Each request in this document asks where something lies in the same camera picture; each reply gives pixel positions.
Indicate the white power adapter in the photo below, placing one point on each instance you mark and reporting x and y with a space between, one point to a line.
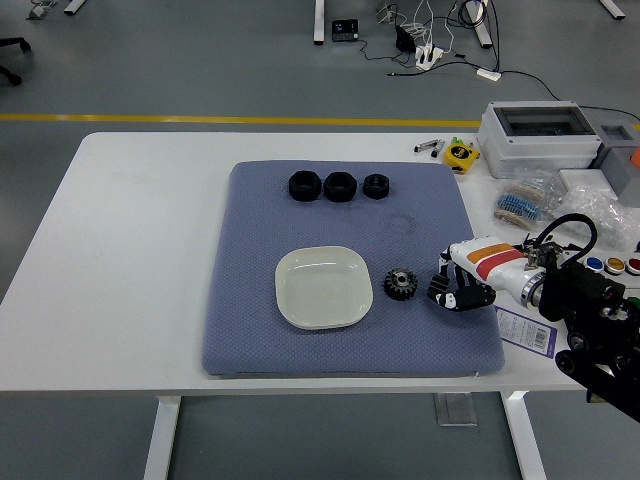
489 74

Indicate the clear bag of plastic parts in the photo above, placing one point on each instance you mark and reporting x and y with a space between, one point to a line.
610 205

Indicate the clear bag of small parts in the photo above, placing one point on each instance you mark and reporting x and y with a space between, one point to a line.
532 176

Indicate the clear plastic floor holder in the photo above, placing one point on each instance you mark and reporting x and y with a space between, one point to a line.
455 410

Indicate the grey box with orange part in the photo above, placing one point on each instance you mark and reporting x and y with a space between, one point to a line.
617 160

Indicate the grey electrical enclosure box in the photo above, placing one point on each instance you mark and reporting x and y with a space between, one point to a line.
530 145

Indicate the blue resistor strip roll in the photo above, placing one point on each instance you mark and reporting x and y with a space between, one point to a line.
517 207

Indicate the black and silver marker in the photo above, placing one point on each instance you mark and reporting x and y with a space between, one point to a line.
424 147
437 149

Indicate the white table leg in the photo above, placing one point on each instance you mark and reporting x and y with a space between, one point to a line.
162 435
525 435

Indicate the large black spur gear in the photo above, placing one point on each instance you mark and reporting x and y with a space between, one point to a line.
400 285

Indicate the large black hex nut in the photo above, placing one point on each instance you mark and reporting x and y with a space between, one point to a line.
340 187
305 186

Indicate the blue-grey quilted mat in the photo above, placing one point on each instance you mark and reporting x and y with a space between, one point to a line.
250 300

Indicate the white background desk leg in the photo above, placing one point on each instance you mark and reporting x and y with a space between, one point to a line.
481 27
319 22

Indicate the white square plate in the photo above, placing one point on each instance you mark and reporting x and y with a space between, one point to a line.
322 287

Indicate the black power adapter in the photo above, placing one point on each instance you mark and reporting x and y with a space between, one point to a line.
405 39

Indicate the flat white box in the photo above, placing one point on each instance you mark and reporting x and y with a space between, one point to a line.
582 179

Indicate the yellow tape measure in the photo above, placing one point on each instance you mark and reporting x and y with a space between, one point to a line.
460 156

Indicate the purple and white card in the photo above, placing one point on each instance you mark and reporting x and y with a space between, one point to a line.
522 332

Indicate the white power strip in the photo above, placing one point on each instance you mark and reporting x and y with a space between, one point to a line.
429 56

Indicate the small black spur gear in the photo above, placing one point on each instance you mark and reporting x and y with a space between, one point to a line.
439 283

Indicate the black office chair base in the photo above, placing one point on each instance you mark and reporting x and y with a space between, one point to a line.
12 45

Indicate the black handheld device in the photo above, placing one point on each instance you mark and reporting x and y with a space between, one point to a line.
345 30

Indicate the small black hex nut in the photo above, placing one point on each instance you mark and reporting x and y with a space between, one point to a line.
376 186

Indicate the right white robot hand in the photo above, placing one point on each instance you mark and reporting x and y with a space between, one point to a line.
492 262

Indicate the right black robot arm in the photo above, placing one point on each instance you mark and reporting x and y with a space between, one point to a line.
585 290

